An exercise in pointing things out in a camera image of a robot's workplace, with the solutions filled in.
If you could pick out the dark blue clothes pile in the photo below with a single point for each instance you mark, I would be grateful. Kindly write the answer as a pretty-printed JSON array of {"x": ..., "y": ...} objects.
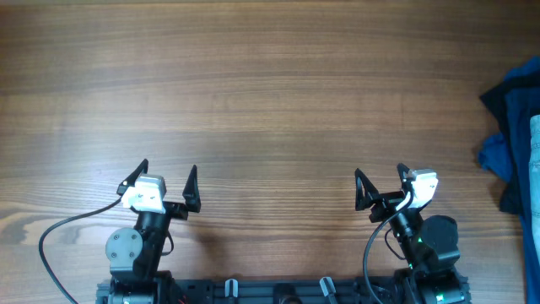
[{"x": 513, "y": 103}]

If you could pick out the light blue denim shorts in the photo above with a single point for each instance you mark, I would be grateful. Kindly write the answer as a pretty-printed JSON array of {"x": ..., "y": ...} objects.
[{"x": 534, "y": 178}]

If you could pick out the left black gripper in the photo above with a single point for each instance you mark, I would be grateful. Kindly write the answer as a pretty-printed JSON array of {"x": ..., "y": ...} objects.
[{"x": 178, "y": 210}]

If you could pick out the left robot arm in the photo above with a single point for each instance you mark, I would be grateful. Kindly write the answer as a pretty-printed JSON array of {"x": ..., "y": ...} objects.
[{"x": 134, "y": 253}]

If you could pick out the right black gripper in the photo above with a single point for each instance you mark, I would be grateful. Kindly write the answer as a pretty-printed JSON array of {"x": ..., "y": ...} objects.
[{"x": 386, "y": 202}]

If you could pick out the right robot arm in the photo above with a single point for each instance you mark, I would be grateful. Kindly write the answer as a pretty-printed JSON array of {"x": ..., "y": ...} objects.
[{"x": 429, "y": 246}]

